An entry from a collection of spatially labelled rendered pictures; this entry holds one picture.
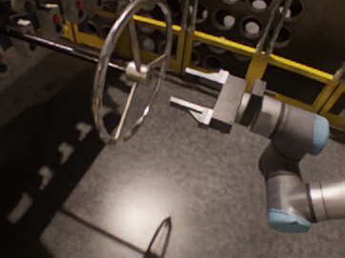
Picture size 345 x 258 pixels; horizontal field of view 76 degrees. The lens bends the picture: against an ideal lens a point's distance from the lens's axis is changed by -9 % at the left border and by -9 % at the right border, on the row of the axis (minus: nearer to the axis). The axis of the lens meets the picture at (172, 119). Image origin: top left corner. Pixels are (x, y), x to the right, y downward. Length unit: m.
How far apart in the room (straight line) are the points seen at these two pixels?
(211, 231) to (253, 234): 0.23
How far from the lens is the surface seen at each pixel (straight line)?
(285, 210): 0.57
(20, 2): 1.07
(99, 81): 0.45
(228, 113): 0.53
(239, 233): 1.36
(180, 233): 1.30
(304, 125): 0.55
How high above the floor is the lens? 1.25
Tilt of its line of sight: 50 degrees down
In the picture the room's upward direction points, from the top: 7 degrees clockwise
